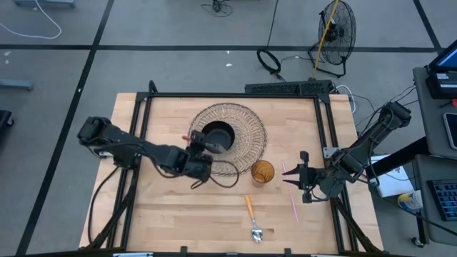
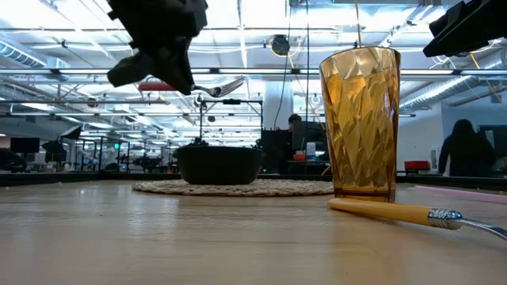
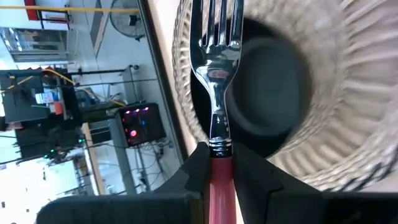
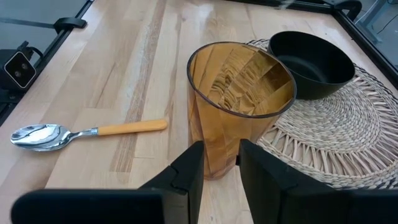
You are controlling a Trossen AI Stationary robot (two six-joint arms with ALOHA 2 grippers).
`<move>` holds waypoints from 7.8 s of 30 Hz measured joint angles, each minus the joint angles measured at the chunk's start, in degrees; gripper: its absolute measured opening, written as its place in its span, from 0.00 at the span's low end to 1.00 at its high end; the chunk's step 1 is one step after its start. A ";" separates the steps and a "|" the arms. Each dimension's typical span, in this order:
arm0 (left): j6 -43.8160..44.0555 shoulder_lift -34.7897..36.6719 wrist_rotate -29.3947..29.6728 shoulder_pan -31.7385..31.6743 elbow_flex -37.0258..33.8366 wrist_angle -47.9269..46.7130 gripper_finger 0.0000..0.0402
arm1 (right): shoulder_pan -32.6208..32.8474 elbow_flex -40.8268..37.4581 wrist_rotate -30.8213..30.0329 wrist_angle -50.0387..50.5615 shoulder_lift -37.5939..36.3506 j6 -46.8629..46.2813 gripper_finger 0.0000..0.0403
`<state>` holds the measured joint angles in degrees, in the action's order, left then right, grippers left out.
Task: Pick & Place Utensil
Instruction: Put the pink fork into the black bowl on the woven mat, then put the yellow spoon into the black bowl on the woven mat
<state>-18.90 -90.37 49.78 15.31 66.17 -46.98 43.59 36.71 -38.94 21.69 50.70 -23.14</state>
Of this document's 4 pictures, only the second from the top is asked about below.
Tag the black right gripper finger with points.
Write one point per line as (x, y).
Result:
(451, 20)
(463, 41)

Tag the red box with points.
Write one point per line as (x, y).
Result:
(416, 165)

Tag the person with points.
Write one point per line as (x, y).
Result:
(295, 118)
(467, 150)

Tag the black aluminium table frame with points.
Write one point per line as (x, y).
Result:
(59, 179)

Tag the white bottle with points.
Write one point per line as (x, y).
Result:
(311, 151)

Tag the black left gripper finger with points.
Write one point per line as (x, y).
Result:
(176, 67)
(130, 69)

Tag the black bowl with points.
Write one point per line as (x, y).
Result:
(218, 166)

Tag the black metal frame stand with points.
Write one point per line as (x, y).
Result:
(231, 102)

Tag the round woven placemat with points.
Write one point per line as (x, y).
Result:
(285, 189)

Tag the black computer monitor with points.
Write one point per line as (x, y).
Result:
(24, 145)

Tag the amber faceted glass tumbler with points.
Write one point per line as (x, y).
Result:
(360, 126)

